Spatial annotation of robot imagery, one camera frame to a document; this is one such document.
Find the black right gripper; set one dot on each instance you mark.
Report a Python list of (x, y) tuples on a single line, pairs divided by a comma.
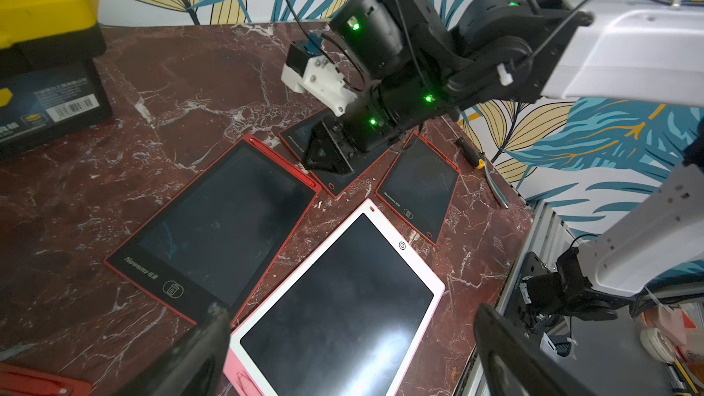
[(335, 140)]

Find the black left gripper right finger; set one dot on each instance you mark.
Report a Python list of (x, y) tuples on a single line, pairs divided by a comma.
[(513, 365)]

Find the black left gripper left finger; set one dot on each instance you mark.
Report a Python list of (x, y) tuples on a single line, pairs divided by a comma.
[(193, 365)]

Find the red stylus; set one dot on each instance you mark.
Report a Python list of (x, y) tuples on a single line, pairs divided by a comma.
[(286, 157)]

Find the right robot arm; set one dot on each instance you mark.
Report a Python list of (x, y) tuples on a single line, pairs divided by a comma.
[(522, 51)]

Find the red tablet right back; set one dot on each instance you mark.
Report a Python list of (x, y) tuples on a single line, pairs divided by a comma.
[(297, 138)]

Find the red tablet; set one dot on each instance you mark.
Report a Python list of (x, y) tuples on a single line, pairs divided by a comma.
[(23, 381), (216, 239), (419, 187), (297, 138)]

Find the red tablet right front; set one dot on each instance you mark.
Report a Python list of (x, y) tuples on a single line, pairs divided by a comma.
[(419, 187)]

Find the red tablet centre back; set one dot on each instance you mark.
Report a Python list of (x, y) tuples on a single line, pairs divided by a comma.
[(216, 239)]

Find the large pink writing tablet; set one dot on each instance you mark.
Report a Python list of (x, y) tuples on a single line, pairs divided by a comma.
[(347, 321)]

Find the red tablet far left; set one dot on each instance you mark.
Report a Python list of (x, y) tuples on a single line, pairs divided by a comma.
[(23, 381)]

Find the black yellow screwdriver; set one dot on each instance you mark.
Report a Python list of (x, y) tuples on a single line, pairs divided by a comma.
[(472, 157)]

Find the yellow black toolbox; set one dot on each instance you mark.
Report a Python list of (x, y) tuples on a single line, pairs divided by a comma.
[(49, 84)]

